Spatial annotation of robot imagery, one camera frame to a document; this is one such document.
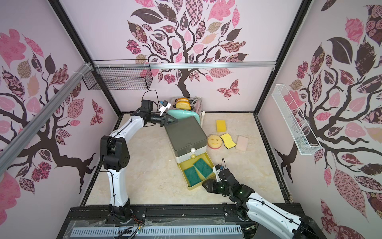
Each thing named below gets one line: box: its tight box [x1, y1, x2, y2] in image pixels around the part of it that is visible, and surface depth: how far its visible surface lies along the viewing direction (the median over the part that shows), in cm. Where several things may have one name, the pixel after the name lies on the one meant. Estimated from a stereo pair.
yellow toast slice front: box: [175, 101, 191, 111], surface depth 100 cm
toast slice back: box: [176, 97, 190, 103], surface depth 103 cm
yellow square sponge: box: [215, 119, 227, 133], surface depth 113 cm
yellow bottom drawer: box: [177, 152, 216, 191], surface depth 90 cm
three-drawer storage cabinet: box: [164, 116, 216, 191], surface depth 85 cm
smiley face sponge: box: [207, 134, 223, 150], surface depth 100 cm
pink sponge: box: [235, 135, 249, 152], surface depth 102 cm
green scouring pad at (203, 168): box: [192, 157, 213, 179], surface depth 90 cm
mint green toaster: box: [166, 96, 203, 125], surface depth 102 cm
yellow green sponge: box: [220, 132, 237, 150], surface depth 102 cm
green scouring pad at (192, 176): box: [183, 165, 202, 187], surface depth 87 cm
